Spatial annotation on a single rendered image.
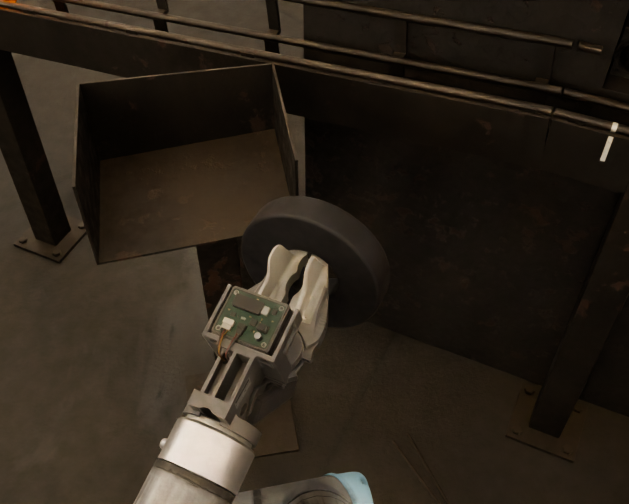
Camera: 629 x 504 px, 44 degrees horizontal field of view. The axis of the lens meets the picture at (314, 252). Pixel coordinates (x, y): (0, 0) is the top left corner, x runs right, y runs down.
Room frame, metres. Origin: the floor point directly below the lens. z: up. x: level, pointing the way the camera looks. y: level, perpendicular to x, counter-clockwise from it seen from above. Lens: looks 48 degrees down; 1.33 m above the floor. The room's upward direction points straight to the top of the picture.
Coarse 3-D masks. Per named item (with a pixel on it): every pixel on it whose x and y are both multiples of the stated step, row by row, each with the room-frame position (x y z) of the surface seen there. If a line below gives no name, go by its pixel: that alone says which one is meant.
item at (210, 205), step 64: (256, 64) 0.89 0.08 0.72; (128, 128) 0.85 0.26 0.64; (192, 128) 0.87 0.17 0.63; (256, 128) 0.89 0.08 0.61; (128, 192) 0.77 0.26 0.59; (192, 192) 0.77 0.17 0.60; (256, 192) 0.76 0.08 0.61; (128, 256) 0.66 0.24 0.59; (192, 384) 0.83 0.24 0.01; (256, 448) 0.69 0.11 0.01
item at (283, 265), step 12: (276, 252) 0.48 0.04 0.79; (288, 252) 0.50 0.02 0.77; (300, 252) 0.51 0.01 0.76; (276, 264) 0.48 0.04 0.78; (288, 264) 0.50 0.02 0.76; (300, 264) 0.50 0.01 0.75; (276, 276) 0.48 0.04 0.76; (288, 276) 0.49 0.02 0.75; (264, 288) 0.46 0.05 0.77; (276, 288) 0.47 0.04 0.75; (288, 288) 0.48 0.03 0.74
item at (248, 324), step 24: (240, 288) 0.44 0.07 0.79; (216, 312) 0.41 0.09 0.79; (240, 312) 0.41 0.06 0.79; (264, 312) 0.41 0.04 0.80; (288, 312) 0.41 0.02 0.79; (216, 336) 0.39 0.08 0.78; (240, 336) 0.39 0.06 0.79; (264, 336) 0.39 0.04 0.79; (288, 336) 0.41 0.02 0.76; (216, 360) 0.38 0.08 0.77; (240, 360) 0.38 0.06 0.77; (264, 360) 0.38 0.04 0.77; (288, 360) 0.39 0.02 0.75; (216, 384) 0.36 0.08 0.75; (240, 384) 0.35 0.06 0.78; (264, 384) 0.38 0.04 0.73; (192, 408) 0.34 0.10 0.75; (216, 408) 0.33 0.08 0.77; (240, 408) 0.34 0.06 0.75; (240, 432) 0.32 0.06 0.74
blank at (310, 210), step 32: (256, 224) 0.53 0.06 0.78; (288, 224) 0.51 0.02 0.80; (320, 224) 0.50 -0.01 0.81; (352, 224) 0.51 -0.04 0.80; (256, 256) 0.53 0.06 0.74; (320, 256) 0.50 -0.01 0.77; (352, 256) 0.48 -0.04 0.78; (384, 256) 0.50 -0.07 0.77; (352, 288) 0.48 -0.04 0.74; (384, 288) 0.48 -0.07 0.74; (352, 320) 0.48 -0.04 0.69
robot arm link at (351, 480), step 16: (304, 480) 0.34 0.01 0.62; (320, 480) 0.33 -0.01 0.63; (336, 480) 0.33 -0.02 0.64; (352, 480) 0.33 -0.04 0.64; (256, 496) 0.32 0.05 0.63; (272, 496) 0.31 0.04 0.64; (288, 496) 0.31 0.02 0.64; (304, 496) 0.30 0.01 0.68; (320, 496) 0.29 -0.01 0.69; (336, 496) 0.30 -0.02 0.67; (352, 496) 0.31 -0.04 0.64; (368, 496) 0.31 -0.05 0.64
